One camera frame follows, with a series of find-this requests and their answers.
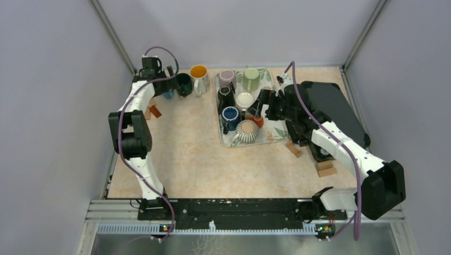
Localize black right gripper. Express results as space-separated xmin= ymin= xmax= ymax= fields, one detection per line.
xmin=247 ymin=89 xmax=296 ymax=122

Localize light blue dotted mug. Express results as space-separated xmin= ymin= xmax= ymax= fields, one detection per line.
xmin=162 ymin=90 xmax=174 ymax=100

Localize dark green mug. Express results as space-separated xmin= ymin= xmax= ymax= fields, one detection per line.
xmin=176 ymin=73 xmax=193 ymax=98

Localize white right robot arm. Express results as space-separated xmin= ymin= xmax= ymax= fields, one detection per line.
xmin=249 ymin=76 xmax=406 ymax=220

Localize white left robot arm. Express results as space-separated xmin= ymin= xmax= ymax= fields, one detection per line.
xmin=108 ymin=56 xmax=175 ymax=220

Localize white ribbed mug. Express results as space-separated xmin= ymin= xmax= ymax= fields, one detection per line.
xmin=235 ymin=92 xmax=255 ymax=111

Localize light green mug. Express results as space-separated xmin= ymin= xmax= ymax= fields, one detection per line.
xmin=242 ymin=67 xmax=260 ymax=93

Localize grey striped mug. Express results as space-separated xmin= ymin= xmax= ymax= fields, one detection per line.
xmin=232 ymin=120 xmax=260 ymax=144

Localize navy blue mug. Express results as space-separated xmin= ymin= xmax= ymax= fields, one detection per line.
xmin=221 ymin=106 xmax=241 ymax=134

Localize black octagonal mug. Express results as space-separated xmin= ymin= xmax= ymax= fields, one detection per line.
xmin=218 ymin=85 xmax=236 ymax=114

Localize lilac mug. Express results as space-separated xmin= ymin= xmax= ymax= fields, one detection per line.
xmin=218 ymin=69 xmax=237 ymax=89

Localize small orange cup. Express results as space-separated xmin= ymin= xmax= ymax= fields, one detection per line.
xmin=247 ymin=116 xmax=264 ymax=129

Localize floral white serving tray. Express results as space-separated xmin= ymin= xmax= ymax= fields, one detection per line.
xmin=217 ymin=67 xmax=288 ymax=148

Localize reddish brown wooden block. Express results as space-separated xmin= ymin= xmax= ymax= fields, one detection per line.
xmin=149 ymin=105 xmax=162 ymax=118

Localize tan wooden block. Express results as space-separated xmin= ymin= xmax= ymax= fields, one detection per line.
xmin=144 ymin=107 xmax=152 ymax=120

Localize light wooden block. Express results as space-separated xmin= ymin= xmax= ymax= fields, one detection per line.
xmin=285 ymin=141 xmax=303 ymax=158

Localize black poker chip case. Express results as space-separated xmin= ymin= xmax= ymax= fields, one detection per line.
xmin=299 ymin=81 xmax=371 ymax=149

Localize stacked wooden blocks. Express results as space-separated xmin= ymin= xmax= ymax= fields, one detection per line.
xmin=315 ymin=160 xmax=338 ymax=177

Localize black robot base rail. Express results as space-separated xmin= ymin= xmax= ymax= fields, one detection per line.
xmin=137 ymin=198 xmax=347 ymax=230

